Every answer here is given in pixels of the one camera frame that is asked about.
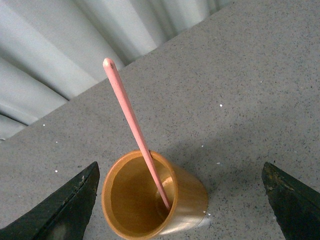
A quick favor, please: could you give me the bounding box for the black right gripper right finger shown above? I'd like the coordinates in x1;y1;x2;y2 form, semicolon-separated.
261;162;320;240

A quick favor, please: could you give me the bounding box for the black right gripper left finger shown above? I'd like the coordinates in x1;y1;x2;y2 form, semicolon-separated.
0;161;100;240

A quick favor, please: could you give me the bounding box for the pink chopstick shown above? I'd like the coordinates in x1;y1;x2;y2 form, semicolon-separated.
102;58;171;210

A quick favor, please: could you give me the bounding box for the brown bamboo holder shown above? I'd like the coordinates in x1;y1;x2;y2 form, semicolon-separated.
101;150;208;240

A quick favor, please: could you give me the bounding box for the grey pleated curtain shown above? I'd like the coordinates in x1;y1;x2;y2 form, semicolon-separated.
0;0;229;141

